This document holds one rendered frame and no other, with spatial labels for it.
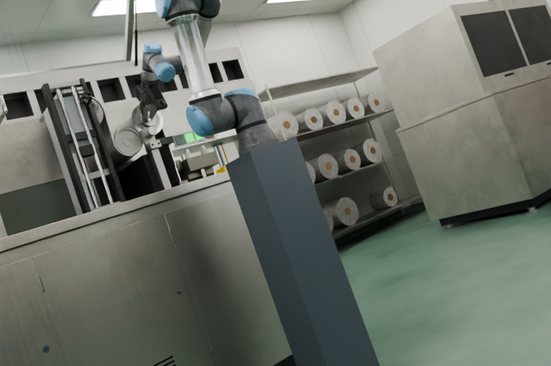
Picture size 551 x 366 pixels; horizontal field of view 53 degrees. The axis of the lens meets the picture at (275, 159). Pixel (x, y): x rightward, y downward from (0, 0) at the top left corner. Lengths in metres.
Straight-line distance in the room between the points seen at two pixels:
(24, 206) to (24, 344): 0.82
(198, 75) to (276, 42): 4.93
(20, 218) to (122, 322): 0.79
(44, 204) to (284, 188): 1.21
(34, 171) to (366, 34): 5.46
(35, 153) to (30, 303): 0.91
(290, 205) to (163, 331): 0.66
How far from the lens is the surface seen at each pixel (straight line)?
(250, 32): 6.65
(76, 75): 2.90
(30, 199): 2.67
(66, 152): 2.26
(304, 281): 1.88
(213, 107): 1.90
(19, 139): 2.72
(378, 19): 7.29
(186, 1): 1.95
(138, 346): 2.11
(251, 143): 1.93
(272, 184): 1.86
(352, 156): 6.27
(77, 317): 2.04
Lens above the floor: 0.72
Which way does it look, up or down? 4 degrees up
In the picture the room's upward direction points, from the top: 20 degrees counter-clockwise
